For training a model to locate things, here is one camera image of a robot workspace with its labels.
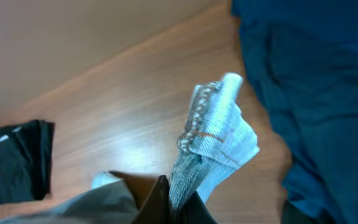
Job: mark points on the light blue denim shorts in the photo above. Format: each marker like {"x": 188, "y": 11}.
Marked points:
{"x": 215, "y": 142}

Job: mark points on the folded black garment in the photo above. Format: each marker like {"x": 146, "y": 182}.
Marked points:
{"x": 25, "y": 161}

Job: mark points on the dark blue garment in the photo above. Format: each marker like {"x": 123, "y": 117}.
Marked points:
{"x": 301, "y": 58}

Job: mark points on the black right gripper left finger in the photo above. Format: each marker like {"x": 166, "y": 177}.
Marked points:
{"x": 154, "y": 198}

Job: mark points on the black garment under pile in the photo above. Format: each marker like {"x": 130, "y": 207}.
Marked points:
{"x": 292, "y": 215}

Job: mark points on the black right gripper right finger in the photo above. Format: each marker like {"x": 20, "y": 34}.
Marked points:
{"x": 195, "y": 212}

